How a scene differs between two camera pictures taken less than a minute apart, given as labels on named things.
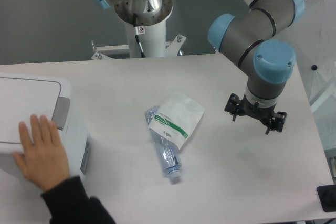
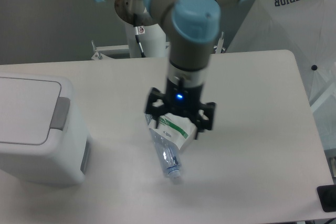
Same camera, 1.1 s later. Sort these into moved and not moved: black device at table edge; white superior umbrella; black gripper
Moved: black gripper
Not moved: black device at table edge; white superior umbrella
